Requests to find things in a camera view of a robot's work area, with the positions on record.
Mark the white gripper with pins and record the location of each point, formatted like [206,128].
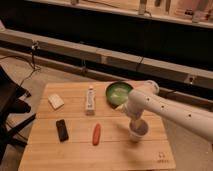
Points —
[136,125]

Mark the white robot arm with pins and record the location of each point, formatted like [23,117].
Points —
[145,97]

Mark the green ceramic bowl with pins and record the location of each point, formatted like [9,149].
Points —
[117,93]

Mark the orange carrot toy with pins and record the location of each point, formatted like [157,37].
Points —
[96,134]

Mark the white tube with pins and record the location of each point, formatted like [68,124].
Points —
[90,101]

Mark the black phone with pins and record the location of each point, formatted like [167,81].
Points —
[62,130]

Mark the black chair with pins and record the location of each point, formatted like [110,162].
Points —
[10,93]

